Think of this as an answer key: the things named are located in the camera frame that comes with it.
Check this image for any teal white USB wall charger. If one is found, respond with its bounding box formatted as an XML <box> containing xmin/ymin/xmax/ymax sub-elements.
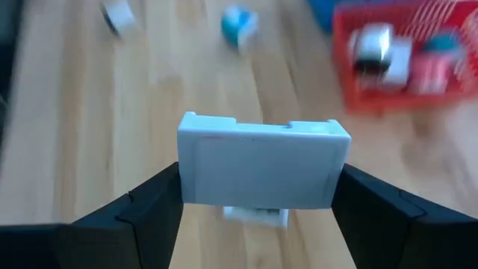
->
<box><xmin>423</xmin><ymin>31</ymin><xmax>464</xmax><ymax>55</ymax></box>
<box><xmin>220</xmin><ymin>4</ymin><xmax>259</xmax><ymax>52</ymax></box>

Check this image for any blue plastic slotted basket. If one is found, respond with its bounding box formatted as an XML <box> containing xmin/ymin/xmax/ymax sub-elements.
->
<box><xmin>305</xmin><ymin>0</ymin><xmax>374</xmax><ymax>33</ymax></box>

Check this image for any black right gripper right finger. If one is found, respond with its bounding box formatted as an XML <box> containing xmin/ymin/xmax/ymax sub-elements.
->
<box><xmin>330</xmin><ymin>162</ymin><xmax>478</xmax><ymax>269</ymax></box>

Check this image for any pink white USB wall charger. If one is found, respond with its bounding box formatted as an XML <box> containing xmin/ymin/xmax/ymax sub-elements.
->
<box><xmin>409</xmin><ymin>52</ymin><xmax>455</xmax><ymax>94</ymax></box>

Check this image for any white cube wall charger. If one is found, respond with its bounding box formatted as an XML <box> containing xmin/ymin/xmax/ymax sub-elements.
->
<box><xmin>382</xmin><ymin>37</ymin><xmax>414</xmax><ymax>89</ymax></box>

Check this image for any white black-faced wall charger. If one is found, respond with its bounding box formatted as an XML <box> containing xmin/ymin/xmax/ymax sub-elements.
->
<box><xmin>99</xmin><ymin>0</ymin><xmax>137</xmax><ymax>37</ymax></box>
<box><xmin>349</xmin><ymin>22</ymin><xmax>395</xmax><ymax>74</ymax></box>

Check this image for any white rectangular plastic box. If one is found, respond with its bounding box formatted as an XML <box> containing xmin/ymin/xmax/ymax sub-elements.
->
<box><xmin>177</xmin><ymin>111</ymin><xmax>353</xmax><ymax>210</ymax></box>
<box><xmin>223</xmin><ymin>206</ymin><xmax>291</xmax><ymax>229</ymax></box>

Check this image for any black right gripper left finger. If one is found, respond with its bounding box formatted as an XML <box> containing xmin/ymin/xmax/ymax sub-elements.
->
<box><xmin>0</xmin><ymin>161</ymin><xmax>184</xmax><ymax>269</ymax></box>

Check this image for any red plastic slotted basket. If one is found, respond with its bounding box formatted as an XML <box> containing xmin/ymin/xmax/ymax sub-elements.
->
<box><xmin>331</xmin><ymin>0</ymin><xmax>478</xmax><ymax>115</ymax></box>

